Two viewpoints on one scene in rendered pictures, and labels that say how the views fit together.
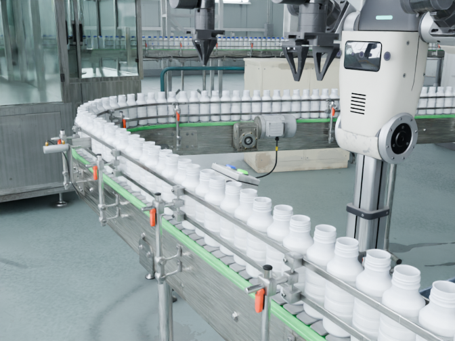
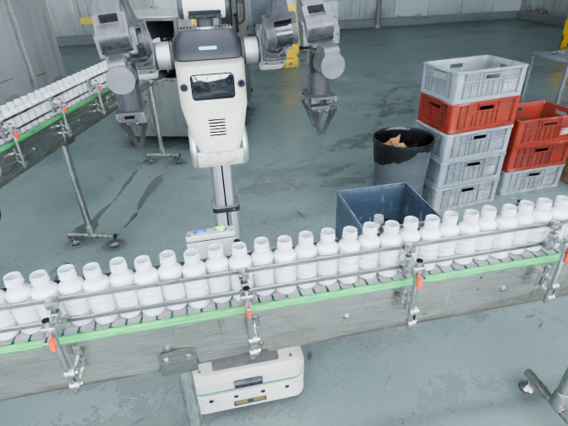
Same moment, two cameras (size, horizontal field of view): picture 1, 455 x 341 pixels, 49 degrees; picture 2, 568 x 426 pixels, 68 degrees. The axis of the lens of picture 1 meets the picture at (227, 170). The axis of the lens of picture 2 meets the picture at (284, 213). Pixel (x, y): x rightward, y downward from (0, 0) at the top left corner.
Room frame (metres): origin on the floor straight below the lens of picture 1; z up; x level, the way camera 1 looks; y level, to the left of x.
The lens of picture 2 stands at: (0.78, 0.86, 1.78)
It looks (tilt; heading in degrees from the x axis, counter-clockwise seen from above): 31 degrees down; 291
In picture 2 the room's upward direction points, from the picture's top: 2 degrees counter-clockwise
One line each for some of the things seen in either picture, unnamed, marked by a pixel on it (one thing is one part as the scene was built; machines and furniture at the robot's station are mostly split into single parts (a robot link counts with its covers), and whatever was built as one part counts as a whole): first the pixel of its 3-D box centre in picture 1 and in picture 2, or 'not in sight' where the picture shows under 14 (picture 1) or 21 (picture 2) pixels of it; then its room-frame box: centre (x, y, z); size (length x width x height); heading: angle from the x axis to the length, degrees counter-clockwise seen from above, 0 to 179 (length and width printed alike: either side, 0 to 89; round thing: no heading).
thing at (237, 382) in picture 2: not in sight; (239, 325); (1.54, -0.46, 0.24); 0.68 x 0.53 x 0.41; 122
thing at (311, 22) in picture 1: (312, 23); (319, 84); (1.07, -0.17, 1.51); 0.10 x 0.07 x 0.07; 122
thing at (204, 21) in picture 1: (204, 22); (130, 99); (1.46, 0.07, 1.51); 0.10 x 0.07 x 0.07; 122
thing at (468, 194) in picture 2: not in sight; (450, 185); (0.59, -2.60, 0.11); 0.61 x 0.41 x 0.22; 38
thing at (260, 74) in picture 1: (296, 113); not in sight; (5.57, -0.77, 0.59); 1.10 x 0.62 x 1.18; 104
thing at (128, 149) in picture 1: (135, 160); (74, 294); (1.56, 0.30, 1.08); 0.06 x 0.06 x 0.17
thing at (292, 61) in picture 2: not in sight; (288, 35); (3.73, -7.31, 0.55); 0.40 x 0.40 x 1.10; 32
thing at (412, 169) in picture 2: not in sight; (398, 175); (1.00, -2.22, 0.32); 0.45 x 0.45 x 0.64
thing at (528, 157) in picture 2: not in sight; (522, 147); (0.05, -3.06, 0.33); 0.61 x 0.41 x 0.22; 35
